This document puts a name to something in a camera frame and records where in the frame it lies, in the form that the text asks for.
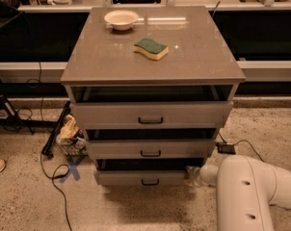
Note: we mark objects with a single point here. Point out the grey drawer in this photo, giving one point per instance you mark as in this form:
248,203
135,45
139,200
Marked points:
166,115
150,149
144,172

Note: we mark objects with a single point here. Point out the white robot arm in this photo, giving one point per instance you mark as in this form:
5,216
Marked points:
246,188

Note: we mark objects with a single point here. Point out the grey drawer cabinet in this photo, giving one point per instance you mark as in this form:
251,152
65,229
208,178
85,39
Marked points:
103,68

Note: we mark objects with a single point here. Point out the black power adapter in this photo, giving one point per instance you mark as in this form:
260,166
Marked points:
226,148

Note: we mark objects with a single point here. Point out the blue tape cross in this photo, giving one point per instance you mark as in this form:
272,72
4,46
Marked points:
73,163

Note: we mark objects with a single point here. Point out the crumpled bag of items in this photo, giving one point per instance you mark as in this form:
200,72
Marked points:
70,138

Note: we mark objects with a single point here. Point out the green yellow sponge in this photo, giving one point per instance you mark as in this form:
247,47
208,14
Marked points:
151,49

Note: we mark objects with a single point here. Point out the white bowl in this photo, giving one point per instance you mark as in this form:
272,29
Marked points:
121,20

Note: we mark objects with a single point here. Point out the black tripod stand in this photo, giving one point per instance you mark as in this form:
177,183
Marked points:
11,119

